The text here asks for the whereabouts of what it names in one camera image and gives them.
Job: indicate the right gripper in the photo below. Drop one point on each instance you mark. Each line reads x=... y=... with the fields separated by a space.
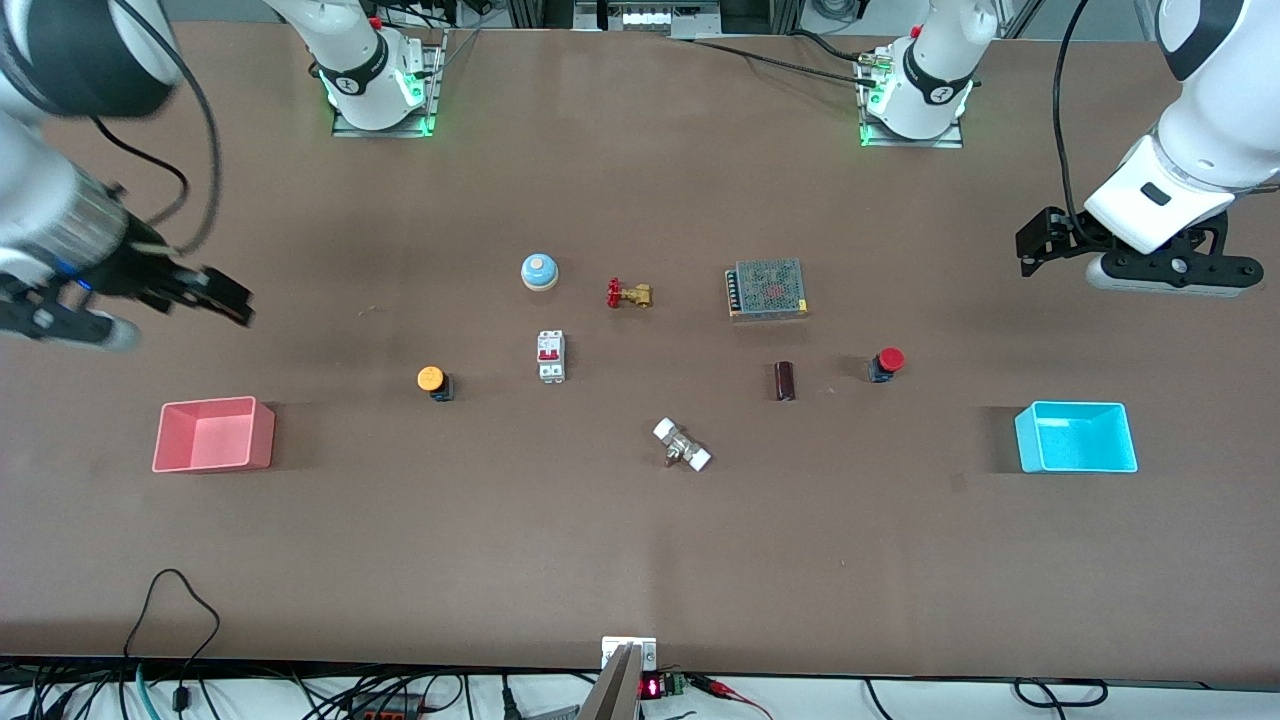
x=143 y=270

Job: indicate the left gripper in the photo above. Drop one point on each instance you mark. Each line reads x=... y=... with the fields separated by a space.
x=1068 y=233

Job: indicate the red push button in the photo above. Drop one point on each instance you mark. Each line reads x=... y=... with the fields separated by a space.
x=890 y=359

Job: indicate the yellow push button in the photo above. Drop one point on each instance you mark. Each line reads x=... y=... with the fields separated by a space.
x=430 y=379

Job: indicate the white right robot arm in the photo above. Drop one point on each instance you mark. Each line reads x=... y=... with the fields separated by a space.
x=80 y=50

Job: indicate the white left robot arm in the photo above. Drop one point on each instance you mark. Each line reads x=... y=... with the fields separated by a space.
x=1220 y=90

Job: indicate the pink plastic bin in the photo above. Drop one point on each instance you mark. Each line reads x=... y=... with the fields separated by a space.
x=260 y=442

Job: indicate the cyan plastic bin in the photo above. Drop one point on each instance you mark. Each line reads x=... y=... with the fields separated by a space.
x=1030 y=448

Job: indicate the metal mesh power supply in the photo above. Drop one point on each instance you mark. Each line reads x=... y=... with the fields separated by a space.
x=768 y=288

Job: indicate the dark brown cylindrical capacitor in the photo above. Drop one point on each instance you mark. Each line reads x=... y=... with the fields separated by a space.
x=786 y=381

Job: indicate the light blue round bell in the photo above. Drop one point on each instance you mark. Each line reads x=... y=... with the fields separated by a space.
x=539 y=271

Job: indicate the white red circuit breaker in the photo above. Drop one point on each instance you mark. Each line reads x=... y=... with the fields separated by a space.
x=551 y=356

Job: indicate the metal fitting white caps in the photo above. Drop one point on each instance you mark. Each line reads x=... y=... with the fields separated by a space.
x=682 y=445

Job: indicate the red power strip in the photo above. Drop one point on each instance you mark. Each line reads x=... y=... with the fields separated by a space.
x=385 y=713

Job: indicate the silver background device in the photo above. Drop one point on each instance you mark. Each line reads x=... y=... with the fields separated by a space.
x=650 y=15

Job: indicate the red alligator clip lead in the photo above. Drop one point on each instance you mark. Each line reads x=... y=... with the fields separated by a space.
x=725 y=688

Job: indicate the grey metal bar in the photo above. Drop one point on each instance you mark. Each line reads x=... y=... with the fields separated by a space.
x=612 y=690

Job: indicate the red digit display module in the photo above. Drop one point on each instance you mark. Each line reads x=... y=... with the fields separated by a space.
x=660 y=687

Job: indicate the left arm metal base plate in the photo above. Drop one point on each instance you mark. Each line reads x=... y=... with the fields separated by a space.
x=920 y=143

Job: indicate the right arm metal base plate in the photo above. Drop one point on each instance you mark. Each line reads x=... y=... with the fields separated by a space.
x=436 y=80

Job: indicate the white metal bracket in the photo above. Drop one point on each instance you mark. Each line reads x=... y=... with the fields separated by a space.
x=628 y=643

